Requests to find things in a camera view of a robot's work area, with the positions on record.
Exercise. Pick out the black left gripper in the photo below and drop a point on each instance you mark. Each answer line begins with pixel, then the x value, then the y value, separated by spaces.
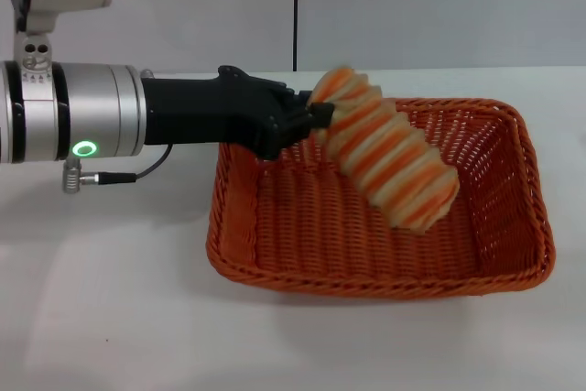
pixel 206 109

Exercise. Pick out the orange striped ridged bread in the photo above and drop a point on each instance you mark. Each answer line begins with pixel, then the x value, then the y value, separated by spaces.
pixel 393 157

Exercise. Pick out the orange woven plastic basket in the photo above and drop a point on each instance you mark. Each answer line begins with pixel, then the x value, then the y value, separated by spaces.
pixel 320 235

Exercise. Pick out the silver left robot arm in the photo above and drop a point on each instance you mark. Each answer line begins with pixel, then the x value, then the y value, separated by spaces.
pixel 87 111

